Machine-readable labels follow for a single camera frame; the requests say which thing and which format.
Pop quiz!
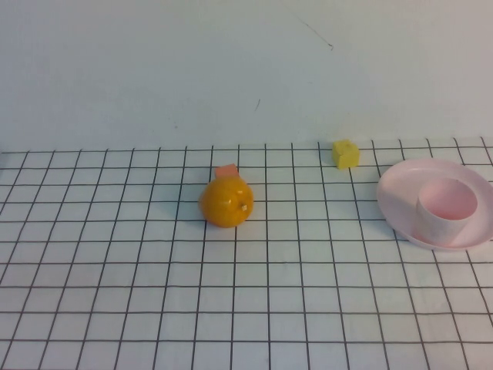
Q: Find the pale pink plastic cup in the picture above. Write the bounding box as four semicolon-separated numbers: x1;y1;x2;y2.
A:
415;177;479;247

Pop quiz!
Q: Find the yellow foam block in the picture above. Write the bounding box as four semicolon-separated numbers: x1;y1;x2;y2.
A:
332;139;361;170

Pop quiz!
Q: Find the pale pink plastic plate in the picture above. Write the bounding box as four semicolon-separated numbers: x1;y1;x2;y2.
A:
376;156;493;252

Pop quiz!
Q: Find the orange fruit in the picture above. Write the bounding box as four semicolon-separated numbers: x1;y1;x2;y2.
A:
198;177;255;230

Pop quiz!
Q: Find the white black-grid table mat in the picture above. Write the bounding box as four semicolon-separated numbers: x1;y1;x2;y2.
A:
0;136;493;370

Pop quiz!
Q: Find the salmon orange foam block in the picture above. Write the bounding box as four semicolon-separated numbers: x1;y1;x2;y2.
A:
213;163;240;180

